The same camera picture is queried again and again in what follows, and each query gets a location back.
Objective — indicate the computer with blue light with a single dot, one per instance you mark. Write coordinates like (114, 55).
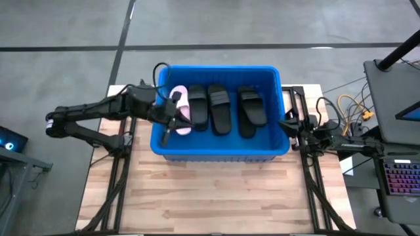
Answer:
(10, 139)

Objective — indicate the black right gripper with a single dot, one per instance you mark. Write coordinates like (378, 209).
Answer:
(303, 129)

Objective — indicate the black caster wheel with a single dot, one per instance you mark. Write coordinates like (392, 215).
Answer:
(378, 211)

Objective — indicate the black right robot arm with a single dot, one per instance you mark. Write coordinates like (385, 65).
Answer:
(348, 142)

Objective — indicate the blue plastic bin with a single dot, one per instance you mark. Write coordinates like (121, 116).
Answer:
(252, 144)

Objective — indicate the grey desk top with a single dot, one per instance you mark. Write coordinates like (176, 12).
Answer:
(390, 105)

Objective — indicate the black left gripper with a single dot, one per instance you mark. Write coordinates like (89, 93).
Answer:
(164, 111)

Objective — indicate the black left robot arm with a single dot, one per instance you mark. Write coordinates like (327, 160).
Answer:
(98, 109)

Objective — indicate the pink slide sandal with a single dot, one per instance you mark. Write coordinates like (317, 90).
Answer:
(181, 98)

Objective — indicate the black pole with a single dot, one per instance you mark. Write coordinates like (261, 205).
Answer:
(398, 50)

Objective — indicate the white paper sheet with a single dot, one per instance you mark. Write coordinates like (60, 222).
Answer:
(348, 167)

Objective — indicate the tablet screen with black rim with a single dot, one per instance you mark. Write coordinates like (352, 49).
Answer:
(410, 114)

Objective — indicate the grey metal stand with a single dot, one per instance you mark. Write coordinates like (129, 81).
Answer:
(14, 177)

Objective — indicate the backlit laptop keyboard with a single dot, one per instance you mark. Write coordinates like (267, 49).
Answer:
(403, 178)

